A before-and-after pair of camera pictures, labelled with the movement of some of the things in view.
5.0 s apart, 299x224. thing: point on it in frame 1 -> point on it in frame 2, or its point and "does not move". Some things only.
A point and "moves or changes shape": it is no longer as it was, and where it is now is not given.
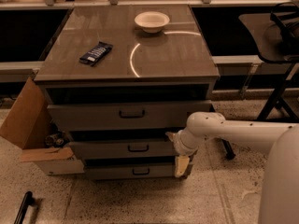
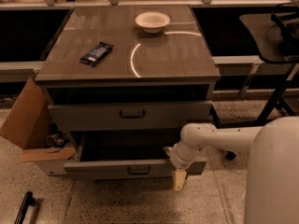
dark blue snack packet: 98,51 does not move
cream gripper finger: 180,164 -> 178,177
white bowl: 151,21 does not move
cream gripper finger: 172,135 -> 169,150
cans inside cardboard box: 53,139 does not move
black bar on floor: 27,202 does not move
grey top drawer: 123,115 does not move
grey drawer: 122,150 moves or changes shape
